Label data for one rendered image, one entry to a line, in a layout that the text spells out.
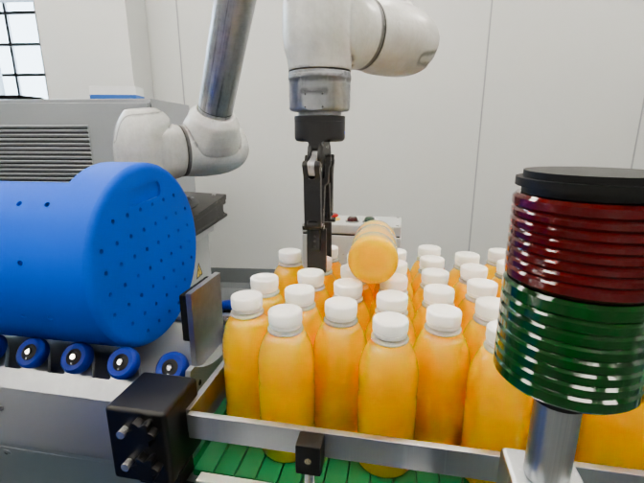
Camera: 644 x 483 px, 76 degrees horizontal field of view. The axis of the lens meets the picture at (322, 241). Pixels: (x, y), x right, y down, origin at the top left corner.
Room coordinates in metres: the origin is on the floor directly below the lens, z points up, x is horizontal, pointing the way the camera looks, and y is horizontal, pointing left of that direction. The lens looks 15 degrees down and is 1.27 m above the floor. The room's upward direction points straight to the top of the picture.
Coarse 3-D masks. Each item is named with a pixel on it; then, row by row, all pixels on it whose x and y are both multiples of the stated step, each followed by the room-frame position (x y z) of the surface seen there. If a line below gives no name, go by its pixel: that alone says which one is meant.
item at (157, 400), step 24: (144, 384) 0.41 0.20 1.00; (168, 384) 0.41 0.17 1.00; (192, 384) 0.41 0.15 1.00; (120, 408) 0.37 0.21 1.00; (144, 408) 0.37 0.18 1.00; (168, 408) 0.37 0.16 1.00; (120, 432) 0.36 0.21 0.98; (144, 432) 0.35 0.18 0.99; (168, 432) 0.36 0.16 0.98; (120, 456) 0.37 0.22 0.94; (144, 456) 0.36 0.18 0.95; (168, 456) 0.36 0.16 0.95; (192, 456) 0.39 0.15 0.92; (144, 480) 0.36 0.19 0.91; (168, 480) 0.36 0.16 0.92
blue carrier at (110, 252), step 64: (0, 192) 0.56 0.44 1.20; (64, 192) 0.54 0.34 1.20; (128, 192) 0.58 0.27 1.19; (0, 256) 0.51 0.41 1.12; (64, 256) 0.49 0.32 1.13; (128, 256) 0.56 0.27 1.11; (192, 256) 0.73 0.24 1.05; (0, 320) 0.53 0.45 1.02; (64, 320) 0.50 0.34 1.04; (128, 320) 0.54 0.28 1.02
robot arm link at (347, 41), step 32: (288, 0) 0.60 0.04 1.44; (320, 0) 0.58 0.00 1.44; (352, 0) 0.60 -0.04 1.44; (288, 32) 0.60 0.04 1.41; (320, 32) 0.58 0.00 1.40; (352, 32) 0.60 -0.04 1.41; (384, 32) 0.64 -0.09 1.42; (288, 64) 0.62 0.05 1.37; (320, 64) 0.59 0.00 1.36; (352, 64) 0.64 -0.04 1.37
